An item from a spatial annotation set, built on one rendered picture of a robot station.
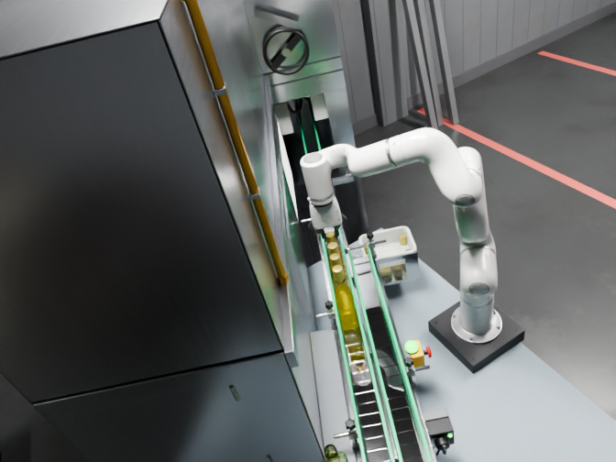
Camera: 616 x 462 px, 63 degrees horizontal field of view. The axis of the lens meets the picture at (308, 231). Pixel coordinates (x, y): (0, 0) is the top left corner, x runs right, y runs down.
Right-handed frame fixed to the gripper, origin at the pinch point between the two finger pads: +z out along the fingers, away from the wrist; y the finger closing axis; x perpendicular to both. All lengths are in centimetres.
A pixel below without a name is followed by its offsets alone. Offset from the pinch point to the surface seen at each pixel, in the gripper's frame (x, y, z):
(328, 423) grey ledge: -54, -12, 28
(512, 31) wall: 382, 223, 103
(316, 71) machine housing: 98, 9, -19
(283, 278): -44, -13, -26
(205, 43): -44, -13, -86
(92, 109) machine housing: -65, -29, -87
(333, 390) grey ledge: -43, -9, 28
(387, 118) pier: 304, 72, 127
